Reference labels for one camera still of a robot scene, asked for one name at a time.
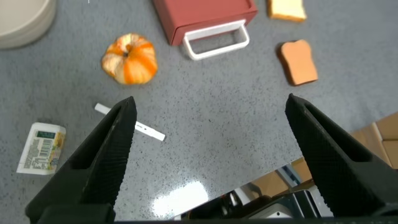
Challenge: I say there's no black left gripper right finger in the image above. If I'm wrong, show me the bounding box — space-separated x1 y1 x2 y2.
285 93 398 218

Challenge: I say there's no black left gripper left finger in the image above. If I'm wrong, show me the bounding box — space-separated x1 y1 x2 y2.
24 96 137 224

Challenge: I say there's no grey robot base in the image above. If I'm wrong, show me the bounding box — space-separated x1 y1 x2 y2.
183 183 333 220

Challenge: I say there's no red drawer housing box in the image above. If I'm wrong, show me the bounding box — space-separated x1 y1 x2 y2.
152 0 259 47

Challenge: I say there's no brown cardboard box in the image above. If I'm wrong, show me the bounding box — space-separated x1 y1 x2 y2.
349 111 398 170

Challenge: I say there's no white marker pen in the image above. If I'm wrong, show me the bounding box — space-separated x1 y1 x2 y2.
94 103 167 142

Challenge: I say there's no small white drink carton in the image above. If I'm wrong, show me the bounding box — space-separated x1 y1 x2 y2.
16 122 67 176

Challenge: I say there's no brown toast slice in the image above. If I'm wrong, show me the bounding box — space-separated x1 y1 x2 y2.
277 39 319 86

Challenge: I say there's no orange striped pumpkin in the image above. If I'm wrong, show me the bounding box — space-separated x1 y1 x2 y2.
101 33 159 86

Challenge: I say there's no white bread slice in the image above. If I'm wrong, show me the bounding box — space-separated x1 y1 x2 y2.
267 0 308 23

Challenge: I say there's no beige bowl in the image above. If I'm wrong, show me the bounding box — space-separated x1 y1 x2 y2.
0 0 57 50

